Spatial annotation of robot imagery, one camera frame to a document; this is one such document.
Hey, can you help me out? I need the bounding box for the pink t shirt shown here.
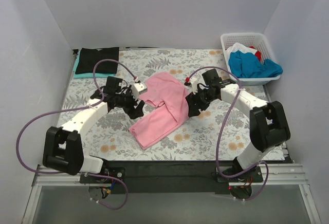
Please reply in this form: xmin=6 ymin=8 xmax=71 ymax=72
xmin=129 ymin=72 xmax=189 ymax=150

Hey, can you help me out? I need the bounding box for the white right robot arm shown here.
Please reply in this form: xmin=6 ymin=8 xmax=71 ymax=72
xmin=185 ymin=66 xmax=291 ymax=182

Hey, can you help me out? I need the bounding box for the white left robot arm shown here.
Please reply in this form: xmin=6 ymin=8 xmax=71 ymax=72
xmin=43 ymin=77 xmax=148 ymax=183

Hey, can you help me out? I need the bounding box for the folded teal t shirt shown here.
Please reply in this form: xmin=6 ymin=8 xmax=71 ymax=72
xmin=73 ymin=54 xmax=115 ymax=79

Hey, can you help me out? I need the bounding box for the blue t shirt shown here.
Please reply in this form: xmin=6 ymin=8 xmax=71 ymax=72
xmin=229 ymin=50 xmax=283 ymax=78

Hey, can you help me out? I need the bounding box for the folded black t shirt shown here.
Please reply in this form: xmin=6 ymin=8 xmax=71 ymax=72
xmin=75 ymin=47 xmax=119 ymax=74

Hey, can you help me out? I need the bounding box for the white t shirt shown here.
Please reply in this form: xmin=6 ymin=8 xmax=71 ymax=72
xmin=226 ymin=43 xmax=257 ymax=60

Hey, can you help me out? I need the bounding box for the white plastic basket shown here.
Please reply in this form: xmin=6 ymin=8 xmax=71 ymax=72
xmin=221 ymin=32 xmax=281 ymax=86

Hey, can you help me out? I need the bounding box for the red t shirt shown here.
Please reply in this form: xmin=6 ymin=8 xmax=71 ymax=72
xmin=255 ymin=51 xmax=262 ymax=62

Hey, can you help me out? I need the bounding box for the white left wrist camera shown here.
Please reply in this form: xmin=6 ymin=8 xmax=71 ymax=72
xmin=131 ymin=81 xmax=148 ymax=99

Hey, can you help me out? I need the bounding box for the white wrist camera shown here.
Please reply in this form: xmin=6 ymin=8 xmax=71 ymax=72
xmin=184 ymin=77 xmax=199 ymax=92
xmin=131 ymin=81 xmax=148 ymax=99

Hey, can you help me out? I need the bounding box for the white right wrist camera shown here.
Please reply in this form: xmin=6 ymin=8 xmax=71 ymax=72
xmin=184 ymin=77 xmax=199 ymax=92

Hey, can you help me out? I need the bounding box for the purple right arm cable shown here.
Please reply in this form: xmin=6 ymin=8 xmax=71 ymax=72
xmin=189 ymin=66 xmax=270 ymax=202

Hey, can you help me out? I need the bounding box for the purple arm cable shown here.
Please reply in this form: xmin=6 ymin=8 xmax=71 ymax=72
xmin=189 ymin=66 xmax=270 ymax=202
xmin=15 ymin=59 xmax=137 ymax=211

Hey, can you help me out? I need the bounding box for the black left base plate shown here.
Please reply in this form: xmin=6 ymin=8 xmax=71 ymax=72
xmin=79 ymin=167 xmax=126 ymax=184

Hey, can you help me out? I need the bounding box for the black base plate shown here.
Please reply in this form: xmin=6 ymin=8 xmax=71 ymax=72
xmin=79 ymin=167 xmax=126 ymax=184
xmin=212 ymin=166 xmax=263 ymax=184

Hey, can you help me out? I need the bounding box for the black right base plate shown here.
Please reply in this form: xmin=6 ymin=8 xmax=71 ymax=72
xmin=212 ymin=166 xmax=263 ymax=184

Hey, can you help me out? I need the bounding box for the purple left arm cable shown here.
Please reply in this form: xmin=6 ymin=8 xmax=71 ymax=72
xmin=15 ymin=59 xmax=137 ymax=211

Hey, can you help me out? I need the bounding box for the aluminium front rail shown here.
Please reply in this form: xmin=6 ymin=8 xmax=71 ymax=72
xmin=31 ymin=163 xmax=309 ymax=189

